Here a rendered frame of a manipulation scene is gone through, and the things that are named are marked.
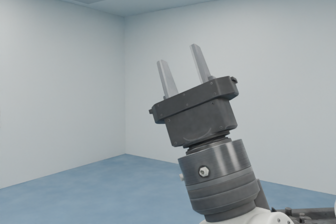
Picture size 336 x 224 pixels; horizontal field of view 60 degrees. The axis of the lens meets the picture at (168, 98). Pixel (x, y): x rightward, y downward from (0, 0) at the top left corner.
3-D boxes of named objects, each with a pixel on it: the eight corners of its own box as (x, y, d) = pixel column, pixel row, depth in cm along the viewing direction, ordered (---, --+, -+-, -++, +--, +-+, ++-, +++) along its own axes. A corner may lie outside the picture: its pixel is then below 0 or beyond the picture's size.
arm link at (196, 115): (166, 110, 47) (189, 185, 44) (134, 107, 38) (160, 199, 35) (241, 80, 42) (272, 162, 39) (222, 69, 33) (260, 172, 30)
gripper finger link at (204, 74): (195, 49, 42) (209, 89, 41) (187, 44, 39) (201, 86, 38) (205, 44, 41) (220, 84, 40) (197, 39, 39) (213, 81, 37)
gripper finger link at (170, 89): (158, 58, 41) (171, 99, 40) (168, 62, 44) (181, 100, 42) (149, 62, 42) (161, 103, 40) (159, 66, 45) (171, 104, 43)
